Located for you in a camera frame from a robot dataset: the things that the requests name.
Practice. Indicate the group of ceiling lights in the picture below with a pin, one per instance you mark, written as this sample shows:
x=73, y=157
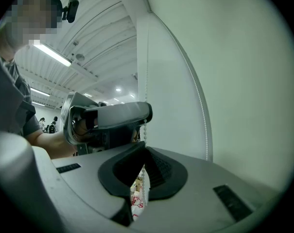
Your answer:
x=118, y=89

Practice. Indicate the black head-mounted camera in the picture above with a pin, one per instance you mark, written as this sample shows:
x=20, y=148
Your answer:
x=71, y=10

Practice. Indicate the person's dark shirt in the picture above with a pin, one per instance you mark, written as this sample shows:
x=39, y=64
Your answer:
x=22, y=105

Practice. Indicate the long ceiling tube light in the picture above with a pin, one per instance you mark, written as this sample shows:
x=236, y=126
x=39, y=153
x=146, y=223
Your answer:
x=39, y=92
x=53, y=54

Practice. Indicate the person's left forearm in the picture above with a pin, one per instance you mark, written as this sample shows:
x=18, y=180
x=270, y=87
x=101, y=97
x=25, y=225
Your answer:
x=52, y=144

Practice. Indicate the person's left hand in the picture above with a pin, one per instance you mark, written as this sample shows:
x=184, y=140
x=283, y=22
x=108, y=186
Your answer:
x=82, y=128

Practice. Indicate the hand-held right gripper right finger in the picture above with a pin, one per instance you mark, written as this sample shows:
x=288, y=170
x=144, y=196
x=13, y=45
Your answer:
x=197, y=198

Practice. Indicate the round ceiling smoke detector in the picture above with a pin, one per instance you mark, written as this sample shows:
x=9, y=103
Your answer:
x=80, y=56

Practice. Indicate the beige roller blind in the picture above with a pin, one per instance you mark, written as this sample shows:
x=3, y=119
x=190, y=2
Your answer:
x=234, y=81

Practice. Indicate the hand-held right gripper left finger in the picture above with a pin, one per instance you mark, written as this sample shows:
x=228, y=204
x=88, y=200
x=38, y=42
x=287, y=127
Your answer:
x=83, y=183

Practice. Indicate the person's head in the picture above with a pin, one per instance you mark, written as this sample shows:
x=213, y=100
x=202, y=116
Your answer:
x=27, y=21

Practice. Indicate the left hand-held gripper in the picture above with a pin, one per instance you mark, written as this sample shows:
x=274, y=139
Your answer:
x=112, y=137

